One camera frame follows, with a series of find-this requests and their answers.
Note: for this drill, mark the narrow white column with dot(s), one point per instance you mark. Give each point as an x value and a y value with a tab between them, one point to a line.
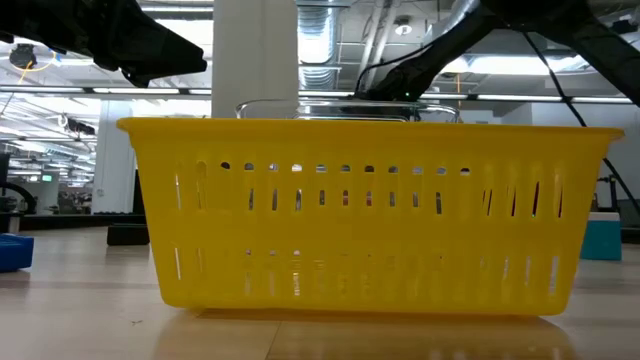
114	160

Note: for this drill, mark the round ceiling detector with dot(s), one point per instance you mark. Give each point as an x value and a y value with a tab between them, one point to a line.
403	27

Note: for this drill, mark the black background machine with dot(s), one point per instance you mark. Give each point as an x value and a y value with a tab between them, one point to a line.
7	200

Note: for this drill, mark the yellow slotted plastic basket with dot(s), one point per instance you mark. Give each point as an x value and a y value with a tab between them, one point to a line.
350	235

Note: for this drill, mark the black ceiling device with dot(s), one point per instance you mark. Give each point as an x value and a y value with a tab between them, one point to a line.
22	57

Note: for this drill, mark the green exit sign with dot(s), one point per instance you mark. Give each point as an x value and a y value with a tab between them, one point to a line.
47	178

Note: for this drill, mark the clear plastic bin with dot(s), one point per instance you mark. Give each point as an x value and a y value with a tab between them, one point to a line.
280	107

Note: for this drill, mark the silver slanted ventilation duct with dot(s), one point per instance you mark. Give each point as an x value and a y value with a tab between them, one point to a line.
462	12

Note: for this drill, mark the silver ribbed ventilation duct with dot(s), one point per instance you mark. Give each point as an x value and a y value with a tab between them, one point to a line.
317	45

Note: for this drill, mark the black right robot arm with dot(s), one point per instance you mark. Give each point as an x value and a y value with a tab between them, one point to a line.
575	30

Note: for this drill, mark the blue plastic tray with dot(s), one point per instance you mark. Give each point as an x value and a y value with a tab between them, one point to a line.
15	252

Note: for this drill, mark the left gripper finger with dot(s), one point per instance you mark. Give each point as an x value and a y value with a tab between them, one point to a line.
160	55

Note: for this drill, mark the wide white column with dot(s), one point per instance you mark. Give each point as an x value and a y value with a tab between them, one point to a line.
255	60

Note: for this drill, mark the teal box with white lid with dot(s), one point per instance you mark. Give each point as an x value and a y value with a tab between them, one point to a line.
600	240

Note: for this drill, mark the long ceiling light rail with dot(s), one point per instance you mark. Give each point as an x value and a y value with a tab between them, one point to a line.
100	91
520	98

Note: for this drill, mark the black background robot stand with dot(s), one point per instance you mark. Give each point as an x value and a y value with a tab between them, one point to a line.
611	192

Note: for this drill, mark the black rectangular block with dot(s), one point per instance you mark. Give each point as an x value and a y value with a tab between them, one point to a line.
127	235

